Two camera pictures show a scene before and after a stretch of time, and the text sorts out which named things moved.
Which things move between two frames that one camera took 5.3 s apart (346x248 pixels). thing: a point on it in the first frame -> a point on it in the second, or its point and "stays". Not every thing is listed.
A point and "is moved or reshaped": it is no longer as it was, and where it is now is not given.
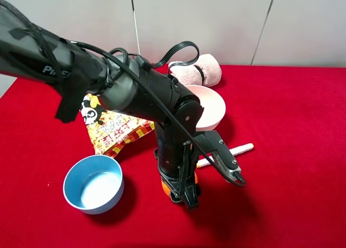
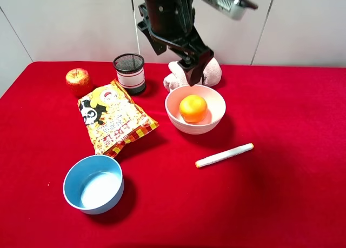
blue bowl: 94,185 stays
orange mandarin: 166,189 is moved or reshaped
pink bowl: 213,106 stays
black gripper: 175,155 -> 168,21
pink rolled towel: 206,72 stays
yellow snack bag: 112,131 stays
